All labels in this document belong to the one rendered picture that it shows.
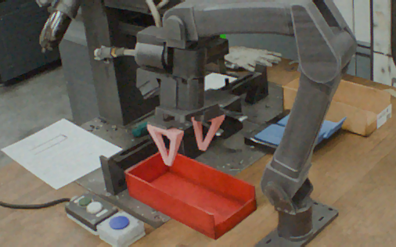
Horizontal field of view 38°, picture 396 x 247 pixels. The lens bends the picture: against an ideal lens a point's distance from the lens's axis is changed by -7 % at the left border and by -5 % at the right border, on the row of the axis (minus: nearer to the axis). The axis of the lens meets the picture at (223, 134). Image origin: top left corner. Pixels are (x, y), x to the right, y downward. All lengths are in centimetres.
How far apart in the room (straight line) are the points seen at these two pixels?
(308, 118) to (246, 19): 18
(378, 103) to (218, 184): 49
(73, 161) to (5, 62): 306
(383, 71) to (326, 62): 88
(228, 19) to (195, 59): 11
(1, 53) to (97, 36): 297
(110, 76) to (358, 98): 63
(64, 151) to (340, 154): 67
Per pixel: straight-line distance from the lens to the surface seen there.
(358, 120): 143
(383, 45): 173
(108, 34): 148
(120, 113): 156
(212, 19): 97
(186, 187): 128
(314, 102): 94
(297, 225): 108
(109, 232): 115
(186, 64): 103
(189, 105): 105
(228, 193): 123
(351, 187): 126
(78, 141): 155
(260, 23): 93
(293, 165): 101
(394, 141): 143
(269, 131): 142
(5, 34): 442
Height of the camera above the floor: 161
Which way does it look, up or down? 29 degrees down
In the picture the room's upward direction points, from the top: 6 degrees counter-clockwise
